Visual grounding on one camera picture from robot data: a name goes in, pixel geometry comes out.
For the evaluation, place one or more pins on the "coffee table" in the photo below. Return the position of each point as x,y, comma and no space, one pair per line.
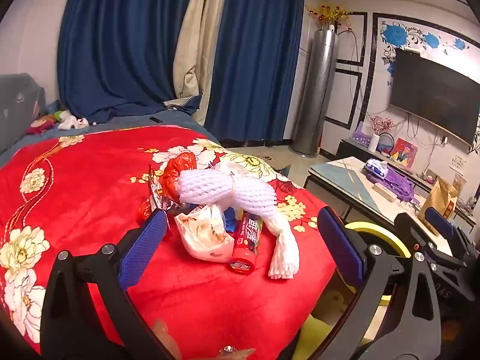
345,180

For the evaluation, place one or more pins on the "gold and red artificial flowers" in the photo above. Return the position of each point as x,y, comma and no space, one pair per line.
330,13

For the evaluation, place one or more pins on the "black remote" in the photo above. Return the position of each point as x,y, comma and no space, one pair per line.
155,120

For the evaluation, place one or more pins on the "red snack wrapper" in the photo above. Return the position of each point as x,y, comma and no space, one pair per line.
159,195

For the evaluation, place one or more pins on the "black television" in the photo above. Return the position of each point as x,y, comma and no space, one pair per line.
431,93

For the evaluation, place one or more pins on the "purple bag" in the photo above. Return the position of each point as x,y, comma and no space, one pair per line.
397,187

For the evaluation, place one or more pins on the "person's left hand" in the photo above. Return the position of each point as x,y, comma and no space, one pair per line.
167,339

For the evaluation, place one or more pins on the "blue plastic bag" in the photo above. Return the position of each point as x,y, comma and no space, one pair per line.
230,221

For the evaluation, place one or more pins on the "tissue pack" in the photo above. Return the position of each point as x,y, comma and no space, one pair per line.
377,167

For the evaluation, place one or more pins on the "brown paper bag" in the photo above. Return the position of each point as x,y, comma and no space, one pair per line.
437,198

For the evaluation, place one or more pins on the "yellow-rimmed trash bin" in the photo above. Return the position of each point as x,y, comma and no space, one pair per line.
375,232

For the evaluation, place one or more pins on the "round ornament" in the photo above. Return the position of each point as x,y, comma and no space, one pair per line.
386,146

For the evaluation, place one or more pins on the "red plush toy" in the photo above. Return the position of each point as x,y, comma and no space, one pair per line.
39,123

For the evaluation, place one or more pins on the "beige and blue cloth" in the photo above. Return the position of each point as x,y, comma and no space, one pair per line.
183,103

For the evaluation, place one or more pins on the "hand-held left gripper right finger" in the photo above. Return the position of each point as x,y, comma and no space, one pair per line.
339,243

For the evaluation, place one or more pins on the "silver standing air conditioner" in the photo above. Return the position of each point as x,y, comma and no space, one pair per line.
315,93

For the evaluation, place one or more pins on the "grey sofa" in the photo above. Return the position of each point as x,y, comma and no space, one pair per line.
18,101

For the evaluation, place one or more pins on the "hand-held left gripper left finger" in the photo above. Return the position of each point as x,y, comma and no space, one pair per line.
144,247

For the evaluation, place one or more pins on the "blue bedsheet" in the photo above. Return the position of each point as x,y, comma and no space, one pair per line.
123,123

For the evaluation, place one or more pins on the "white foam fruit net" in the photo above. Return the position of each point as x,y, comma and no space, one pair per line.
210,187

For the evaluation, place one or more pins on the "white vase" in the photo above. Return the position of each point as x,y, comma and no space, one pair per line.
374,142

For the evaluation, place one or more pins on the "beige curtain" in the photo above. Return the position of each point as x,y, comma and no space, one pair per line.
202,45

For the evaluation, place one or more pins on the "red floral blanket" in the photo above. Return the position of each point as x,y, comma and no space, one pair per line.
93,195

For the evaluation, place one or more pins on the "blue curtain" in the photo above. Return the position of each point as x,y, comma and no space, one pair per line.
255,63
112,45

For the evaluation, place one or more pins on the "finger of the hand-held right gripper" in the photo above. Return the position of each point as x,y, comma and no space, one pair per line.
440,221
410,232

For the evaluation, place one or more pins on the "thin white plastic bag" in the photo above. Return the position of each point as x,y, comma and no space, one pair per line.
230,167

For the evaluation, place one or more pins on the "TV cabinet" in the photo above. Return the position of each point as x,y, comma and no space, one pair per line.
350,148

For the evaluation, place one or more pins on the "colourful picture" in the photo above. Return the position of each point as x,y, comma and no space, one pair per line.
404,153

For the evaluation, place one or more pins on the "white plush toy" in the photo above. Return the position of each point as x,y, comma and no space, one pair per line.
73,122

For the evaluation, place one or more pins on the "red tube canister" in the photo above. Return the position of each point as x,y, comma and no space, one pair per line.
245,247

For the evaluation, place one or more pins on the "purple box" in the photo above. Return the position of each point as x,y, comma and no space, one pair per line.
360,135

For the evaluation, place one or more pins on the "red plastic bag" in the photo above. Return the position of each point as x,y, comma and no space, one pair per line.
180,168

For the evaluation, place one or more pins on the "red flower sprigs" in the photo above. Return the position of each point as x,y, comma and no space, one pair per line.
380,123

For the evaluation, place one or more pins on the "green garment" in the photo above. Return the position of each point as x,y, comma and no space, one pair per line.
322,341

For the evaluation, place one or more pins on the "green toy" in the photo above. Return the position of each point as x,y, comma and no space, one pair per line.
59,114

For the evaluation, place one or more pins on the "small red wrapper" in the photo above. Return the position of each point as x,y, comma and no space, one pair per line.
144,210

